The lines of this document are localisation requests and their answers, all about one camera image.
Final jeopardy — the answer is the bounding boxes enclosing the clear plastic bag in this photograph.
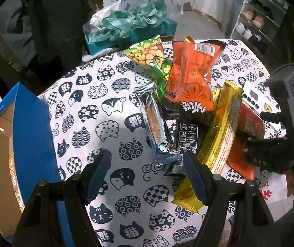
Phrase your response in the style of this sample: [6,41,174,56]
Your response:
[82,6,118,35]

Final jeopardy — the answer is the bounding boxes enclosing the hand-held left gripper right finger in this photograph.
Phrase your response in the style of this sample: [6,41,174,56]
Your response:
[183,151,275,247]

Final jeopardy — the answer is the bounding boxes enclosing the long gold snack packet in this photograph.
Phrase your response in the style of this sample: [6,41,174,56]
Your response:
[172,80,244,213]

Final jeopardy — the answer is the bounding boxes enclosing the black hanging coat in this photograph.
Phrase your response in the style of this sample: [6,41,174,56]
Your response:
[28,0,98,65]

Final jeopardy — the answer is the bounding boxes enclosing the orange snack bag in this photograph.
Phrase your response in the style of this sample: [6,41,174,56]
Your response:
[160,36,228,128]

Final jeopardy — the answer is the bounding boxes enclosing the small black snack packet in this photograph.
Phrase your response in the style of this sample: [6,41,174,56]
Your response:
[164,118,204,177]

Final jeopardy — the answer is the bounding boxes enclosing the white snack packet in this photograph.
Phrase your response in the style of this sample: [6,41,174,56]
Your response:
[242,82,279,114]

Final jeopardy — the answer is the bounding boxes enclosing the green snack packet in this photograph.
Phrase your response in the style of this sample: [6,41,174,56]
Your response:
[123,35,173,101]

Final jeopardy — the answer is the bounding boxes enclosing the silver snack packet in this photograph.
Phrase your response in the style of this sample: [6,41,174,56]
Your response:
[134,81,182,170]

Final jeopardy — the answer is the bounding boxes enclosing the red snack packet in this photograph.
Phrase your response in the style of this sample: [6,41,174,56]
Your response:
[227,103,266,181]

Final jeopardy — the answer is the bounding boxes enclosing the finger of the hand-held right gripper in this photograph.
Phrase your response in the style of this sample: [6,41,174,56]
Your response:
[243,137,294,173]
[260,111,284,124]

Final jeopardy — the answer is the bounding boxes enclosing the blue cardboard box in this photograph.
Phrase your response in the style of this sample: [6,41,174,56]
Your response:
[0,82,75,247]

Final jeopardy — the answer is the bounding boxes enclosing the cat print tablecloth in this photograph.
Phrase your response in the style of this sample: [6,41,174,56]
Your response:
[37,38,292,247]

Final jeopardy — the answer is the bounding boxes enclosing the grey shoe rack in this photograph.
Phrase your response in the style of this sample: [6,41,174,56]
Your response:
[231,0,289,57]

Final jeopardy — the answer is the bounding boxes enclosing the white bag red print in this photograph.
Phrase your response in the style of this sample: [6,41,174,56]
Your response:
[260,177,289,204]

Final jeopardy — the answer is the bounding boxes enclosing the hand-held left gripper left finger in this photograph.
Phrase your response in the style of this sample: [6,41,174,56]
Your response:
[12,149,112,247]

